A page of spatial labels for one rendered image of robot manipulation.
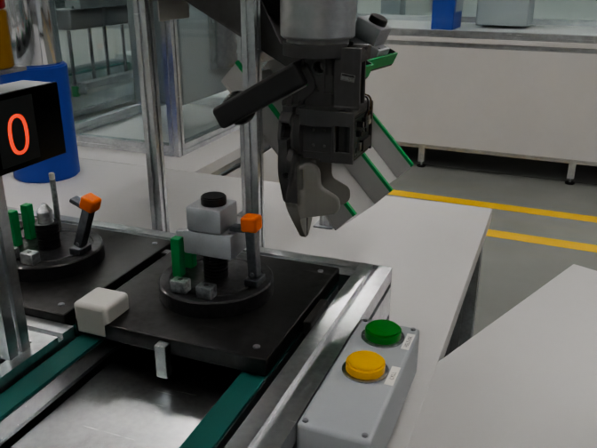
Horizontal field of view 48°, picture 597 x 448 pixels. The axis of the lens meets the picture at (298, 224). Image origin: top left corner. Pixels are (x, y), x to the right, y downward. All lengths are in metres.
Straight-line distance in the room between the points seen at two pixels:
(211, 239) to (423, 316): 0.38
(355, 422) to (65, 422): 0.30
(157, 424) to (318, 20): 0.43
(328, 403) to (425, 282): 0.50
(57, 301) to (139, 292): 0.10
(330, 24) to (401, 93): 4.12
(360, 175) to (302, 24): 0.45
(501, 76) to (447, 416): 3.91
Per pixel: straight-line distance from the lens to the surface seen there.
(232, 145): 1.94
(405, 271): 1.15
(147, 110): 1.04
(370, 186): 1.06
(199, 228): 0.78
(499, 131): 4.67
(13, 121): 0.66
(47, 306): 0.84
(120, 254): 0.96
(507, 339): 0.99
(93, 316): 0.79
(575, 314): 1.08
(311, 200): 0.71
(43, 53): 1.65
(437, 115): 4.73
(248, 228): 0.76
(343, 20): 0.66
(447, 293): 1.09
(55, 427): 0.73
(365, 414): 0.64
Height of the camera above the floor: 1.35
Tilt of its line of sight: 21 degrees down
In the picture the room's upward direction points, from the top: straight up
